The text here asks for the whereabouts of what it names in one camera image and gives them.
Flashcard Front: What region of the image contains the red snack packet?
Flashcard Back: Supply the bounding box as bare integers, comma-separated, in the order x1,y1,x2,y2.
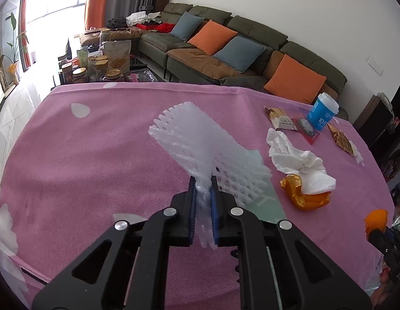
292,116,319,145

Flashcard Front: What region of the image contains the dark glass coffee table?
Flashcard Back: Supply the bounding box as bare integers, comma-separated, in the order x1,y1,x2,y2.
59,55,166,86

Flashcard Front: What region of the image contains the orange cushion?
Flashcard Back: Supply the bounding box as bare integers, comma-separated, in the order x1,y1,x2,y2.
263,51,327,104
188,20,237,55

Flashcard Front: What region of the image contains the tall potted plant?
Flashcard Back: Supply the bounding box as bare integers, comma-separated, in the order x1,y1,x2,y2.
0,12,29,86

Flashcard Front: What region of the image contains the pink floral tablecloth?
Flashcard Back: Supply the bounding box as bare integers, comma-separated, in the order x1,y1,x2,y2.
0,83,394,306

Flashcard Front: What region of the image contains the blue paper cup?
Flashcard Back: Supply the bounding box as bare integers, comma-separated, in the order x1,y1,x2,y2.
306,92,340,131

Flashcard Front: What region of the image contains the brown foil wrapper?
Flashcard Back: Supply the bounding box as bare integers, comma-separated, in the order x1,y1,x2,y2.
327,123,356,157

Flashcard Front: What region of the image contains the orange peel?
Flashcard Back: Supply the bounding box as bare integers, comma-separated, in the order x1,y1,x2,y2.
280,174,331,211

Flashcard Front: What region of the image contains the blue grey cushion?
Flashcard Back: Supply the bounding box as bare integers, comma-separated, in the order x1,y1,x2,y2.
213,36,265,73
171,12,204,41

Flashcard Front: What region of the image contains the green sectional sofa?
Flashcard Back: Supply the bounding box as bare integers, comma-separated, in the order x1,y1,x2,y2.
138,3,347,104

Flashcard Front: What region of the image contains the white tissue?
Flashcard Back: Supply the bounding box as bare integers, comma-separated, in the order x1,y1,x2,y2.
267,128,336,195

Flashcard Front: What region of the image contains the gold snack wrapper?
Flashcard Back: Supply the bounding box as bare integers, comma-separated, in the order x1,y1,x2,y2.
265,106,297,131

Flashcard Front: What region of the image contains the orange curtain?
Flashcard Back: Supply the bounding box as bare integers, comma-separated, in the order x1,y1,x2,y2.
84,0,107,30

